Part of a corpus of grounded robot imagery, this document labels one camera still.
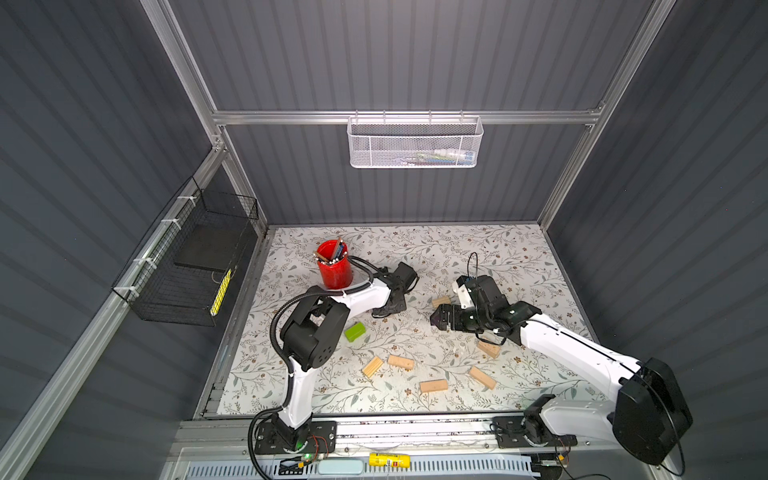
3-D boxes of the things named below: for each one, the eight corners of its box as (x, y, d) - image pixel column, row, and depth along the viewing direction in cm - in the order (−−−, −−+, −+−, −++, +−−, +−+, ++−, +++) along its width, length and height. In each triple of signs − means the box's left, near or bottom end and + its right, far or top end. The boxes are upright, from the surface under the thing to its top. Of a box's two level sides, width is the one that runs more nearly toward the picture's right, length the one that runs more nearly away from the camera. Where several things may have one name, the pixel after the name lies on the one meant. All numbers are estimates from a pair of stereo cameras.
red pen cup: (323, 292, 103) (314, 264, 91) (327, 268, 110) (319, 239, 97) (351, 292, 103) (345, 264, 91) (353, 268, 110) (348, 239, 97)
